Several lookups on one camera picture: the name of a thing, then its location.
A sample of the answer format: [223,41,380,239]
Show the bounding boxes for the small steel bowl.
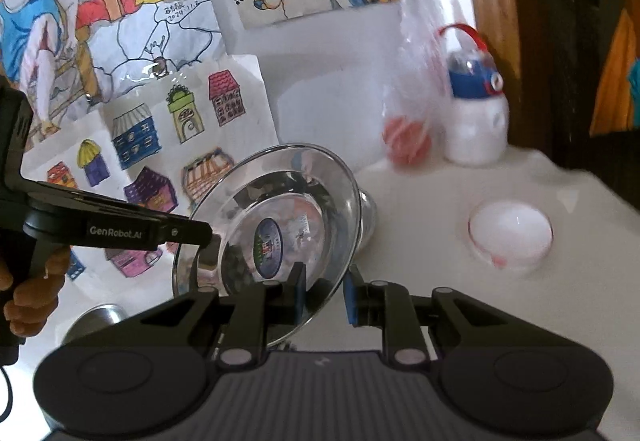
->
[171,142,361,352]

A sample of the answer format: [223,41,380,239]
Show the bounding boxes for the child figure drawing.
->
[0,0,227,144]

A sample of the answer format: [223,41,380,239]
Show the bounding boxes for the white bowl with red rim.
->
[468,201,554,273]

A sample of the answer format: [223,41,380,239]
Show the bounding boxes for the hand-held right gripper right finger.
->
[344,265,506,367]

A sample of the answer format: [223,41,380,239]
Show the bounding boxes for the person's left hand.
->
[0,246,72,338]

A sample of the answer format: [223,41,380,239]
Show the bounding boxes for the orange dress painting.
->
[589,0,640,134]

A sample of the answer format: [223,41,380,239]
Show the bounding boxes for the stainless steel bowl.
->
[357,191,379,253]
[60,303,127,348]

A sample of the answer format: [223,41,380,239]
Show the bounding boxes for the clear plastic bag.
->
[382,0,453,168]

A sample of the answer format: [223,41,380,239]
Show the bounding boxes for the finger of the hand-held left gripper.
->
[150,213,223,284]

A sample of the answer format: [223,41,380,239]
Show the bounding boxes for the black cable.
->
[0,363,17,423]

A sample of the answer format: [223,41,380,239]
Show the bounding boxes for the white bottle with blue cap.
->
[437,24,511,166]

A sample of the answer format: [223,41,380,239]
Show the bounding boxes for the colourful houses drawing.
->
[20,55,281,283]

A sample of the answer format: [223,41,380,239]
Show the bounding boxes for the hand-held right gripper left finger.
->
[132,262,307,367]

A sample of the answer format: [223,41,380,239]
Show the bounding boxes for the red round object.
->
[384,117,432,166]

